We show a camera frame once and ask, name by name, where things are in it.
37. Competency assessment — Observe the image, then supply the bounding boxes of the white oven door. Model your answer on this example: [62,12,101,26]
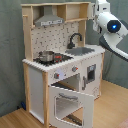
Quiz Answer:
[49,86,94,128]

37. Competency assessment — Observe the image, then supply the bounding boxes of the black toy faucet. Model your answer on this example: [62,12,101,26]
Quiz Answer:
[67,32,83,50]

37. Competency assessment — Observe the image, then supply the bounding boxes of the white microwave door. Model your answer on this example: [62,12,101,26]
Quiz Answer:
[88,3,95,19]

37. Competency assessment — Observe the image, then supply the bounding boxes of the wooden toy kitchen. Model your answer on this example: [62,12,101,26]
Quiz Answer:
[22,2,104,128]

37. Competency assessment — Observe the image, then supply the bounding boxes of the red left stove knob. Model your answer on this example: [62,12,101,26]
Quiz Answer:
[54,73,60,79]

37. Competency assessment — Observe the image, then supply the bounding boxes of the red right stove knob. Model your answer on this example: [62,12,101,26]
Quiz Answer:
[72,66,78,72]

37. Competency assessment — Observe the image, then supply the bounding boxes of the grey range hood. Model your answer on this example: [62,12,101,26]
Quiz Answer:
[35,5,64,27]

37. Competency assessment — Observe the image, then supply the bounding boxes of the red stove knob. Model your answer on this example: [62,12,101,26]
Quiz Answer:
[72,66,78,72]
[54,73,60,79]

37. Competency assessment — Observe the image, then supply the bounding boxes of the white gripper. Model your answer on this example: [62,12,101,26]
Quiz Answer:
[95,0,110,15]

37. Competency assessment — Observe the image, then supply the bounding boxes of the white cabinet door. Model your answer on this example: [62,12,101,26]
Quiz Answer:
[81,55,102,98]

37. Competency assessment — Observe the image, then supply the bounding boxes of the small metal pot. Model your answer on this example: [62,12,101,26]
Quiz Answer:
[39,51,54,62]

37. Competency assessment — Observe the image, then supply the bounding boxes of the grey toy sink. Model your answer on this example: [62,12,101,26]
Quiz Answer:
[66,47,94,56]

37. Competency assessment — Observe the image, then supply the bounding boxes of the black toy stovetop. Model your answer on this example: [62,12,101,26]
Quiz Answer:
[34,53,71,66]

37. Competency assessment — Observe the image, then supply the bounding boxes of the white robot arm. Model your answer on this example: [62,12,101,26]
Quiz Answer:
[93,0,128,62]

